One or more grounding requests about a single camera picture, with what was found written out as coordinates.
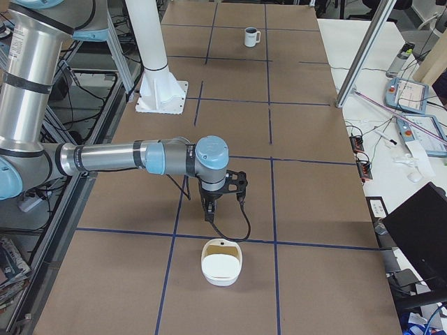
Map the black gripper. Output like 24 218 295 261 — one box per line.
199 188 223 223

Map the white ceramic mug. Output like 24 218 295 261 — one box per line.
244 27 261 47

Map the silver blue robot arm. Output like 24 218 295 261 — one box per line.
1 1 230 222

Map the white lidded container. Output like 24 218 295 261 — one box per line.
201 238 243 287

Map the lower red circuit board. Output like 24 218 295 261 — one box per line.
356 159 373 182

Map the red circuit board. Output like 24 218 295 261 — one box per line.
356 159 373 182
349 135 365 154

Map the upper red circuit board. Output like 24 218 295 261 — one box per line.
349 135 365 154

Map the white power strip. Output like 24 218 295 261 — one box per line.
17 195 44 213

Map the stack of magazines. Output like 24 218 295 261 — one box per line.
1 236 31 308

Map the white computer mouse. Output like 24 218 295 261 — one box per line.
407 172 423 183

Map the black laptop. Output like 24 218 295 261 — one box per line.
383 182 446 290

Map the upper teach pendant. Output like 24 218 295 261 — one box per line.
385 77 429 114

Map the teach pendant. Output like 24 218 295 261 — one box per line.
397 113 446 158
385 77 429 114

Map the lower teach pendant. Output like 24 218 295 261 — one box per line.
397 113 446 158

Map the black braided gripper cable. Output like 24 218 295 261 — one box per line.
209 198 251 243

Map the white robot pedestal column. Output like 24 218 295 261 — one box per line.
126 0 189 114

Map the aluminium frame post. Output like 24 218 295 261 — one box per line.
335 0 397 108

